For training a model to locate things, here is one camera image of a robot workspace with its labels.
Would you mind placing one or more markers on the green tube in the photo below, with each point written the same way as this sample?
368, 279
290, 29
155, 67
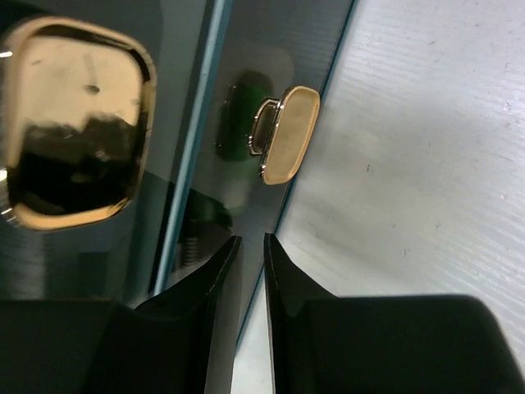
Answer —
203, 208
244, 98

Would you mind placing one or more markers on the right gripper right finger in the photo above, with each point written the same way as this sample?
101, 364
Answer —
323, 343

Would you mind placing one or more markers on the clear acrylic drawer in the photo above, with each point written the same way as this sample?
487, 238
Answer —
96, 98
295, 44

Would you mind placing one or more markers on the teal makeup organizer box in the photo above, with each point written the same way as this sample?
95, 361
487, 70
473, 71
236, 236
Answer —
202, 80

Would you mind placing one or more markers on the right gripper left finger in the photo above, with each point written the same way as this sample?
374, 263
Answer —
180, 341

